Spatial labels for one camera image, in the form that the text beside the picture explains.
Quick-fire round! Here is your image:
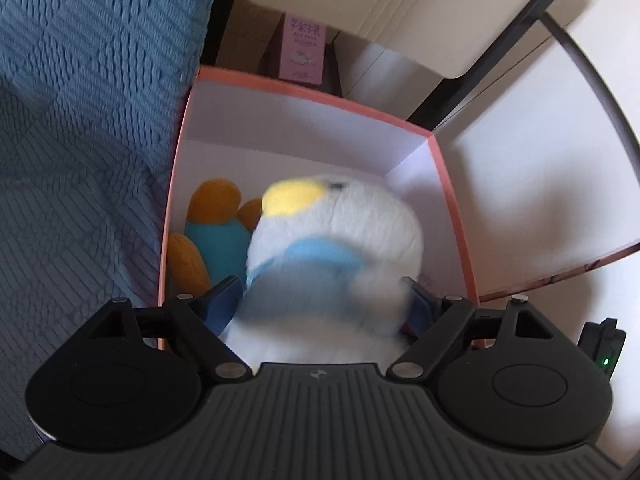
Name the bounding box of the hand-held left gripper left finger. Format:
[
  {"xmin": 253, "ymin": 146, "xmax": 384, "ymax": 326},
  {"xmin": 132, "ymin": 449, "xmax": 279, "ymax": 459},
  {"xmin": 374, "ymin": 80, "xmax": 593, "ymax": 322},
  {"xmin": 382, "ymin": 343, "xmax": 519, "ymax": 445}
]
[{"xmin": 87, "ymin": 276, "xmax": 254, "ymax": 382}]

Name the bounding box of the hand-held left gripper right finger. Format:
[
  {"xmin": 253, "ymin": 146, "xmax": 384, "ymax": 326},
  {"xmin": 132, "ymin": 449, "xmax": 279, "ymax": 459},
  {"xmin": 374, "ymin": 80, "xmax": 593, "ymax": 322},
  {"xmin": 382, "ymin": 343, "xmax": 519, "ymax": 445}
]
[{"xmin": 387, "ymin": 277, "xmax": 557, "ymax": 382}]

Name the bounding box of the white duck plush blue hat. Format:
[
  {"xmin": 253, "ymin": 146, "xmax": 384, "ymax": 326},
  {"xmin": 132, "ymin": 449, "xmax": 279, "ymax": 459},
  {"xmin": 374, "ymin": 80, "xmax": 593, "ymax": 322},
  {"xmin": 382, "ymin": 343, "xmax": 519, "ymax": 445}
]
[{"xmin": 222, "ymin": 174, "xmax": 427, "ymax": 377}]

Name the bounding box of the pink storage box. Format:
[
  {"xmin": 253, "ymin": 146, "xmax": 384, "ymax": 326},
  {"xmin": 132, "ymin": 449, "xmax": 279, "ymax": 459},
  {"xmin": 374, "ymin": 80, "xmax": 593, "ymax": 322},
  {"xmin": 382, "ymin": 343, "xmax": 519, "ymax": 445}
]
[{"xmin": 157, "ymin": 64, "xmax": 484, "ymax": 352}]

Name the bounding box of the brown bear plush blue shirt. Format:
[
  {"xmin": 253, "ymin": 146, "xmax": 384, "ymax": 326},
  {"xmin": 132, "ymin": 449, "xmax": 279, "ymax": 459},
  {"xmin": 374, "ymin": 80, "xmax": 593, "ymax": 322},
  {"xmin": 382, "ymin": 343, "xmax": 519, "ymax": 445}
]
[{"xmin": 167, "ymin": 178, "xmax": 267, "ymax": 307}]

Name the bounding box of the pink box lid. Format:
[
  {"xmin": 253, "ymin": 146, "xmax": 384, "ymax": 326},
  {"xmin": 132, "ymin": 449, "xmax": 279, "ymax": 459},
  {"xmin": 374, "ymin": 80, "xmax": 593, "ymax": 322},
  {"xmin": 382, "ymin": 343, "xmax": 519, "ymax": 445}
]
[{"xmin": 432, "ymin": 42, "xmax": 640, "ymax": 307}]

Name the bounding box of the blue textured sofa cover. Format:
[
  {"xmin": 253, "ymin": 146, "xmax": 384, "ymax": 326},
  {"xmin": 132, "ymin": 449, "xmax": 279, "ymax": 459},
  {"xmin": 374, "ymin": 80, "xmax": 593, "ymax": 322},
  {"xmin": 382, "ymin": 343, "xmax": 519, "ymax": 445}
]
[{"xmin": 0, "ymin": 0, "xmax": 227, "ymax": 463}]

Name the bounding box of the small pink carton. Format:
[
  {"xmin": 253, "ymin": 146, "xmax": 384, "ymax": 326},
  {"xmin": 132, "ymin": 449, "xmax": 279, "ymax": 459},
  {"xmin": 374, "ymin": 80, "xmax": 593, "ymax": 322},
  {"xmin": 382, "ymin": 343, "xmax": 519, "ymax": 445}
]
[{"xmin": 277, "ymin": 12, "xmax": 329, "ymax": 84}]

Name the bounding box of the brown cardboard panel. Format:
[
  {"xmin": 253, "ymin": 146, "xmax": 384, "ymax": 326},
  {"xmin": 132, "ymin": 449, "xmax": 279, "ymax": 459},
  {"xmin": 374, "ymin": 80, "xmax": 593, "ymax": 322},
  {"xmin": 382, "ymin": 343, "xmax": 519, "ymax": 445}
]
[{"xmin": 222, "ymin": 0, "xmax": 287, "ymax": 78}]

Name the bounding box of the white cabinet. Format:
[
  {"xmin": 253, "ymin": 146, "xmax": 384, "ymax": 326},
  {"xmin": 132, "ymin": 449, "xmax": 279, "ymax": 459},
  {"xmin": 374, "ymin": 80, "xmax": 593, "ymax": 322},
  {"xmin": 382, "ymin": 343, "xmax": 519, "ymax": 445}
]
[{"xmin": 239, "ymin": 0, "xmax": 592, "ymax": 81}]

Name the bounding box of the black metal frame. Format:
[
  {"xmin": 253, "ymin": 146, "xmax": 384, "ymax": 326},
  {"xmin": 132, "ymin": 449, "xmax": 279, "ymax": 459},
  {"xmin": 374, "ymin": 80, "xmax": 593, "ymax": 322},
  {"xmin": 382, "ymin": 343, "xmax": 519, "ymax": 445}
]
[{"xmin": 404, "ymin": 0, "xmax": 640, "ymax": 183}]

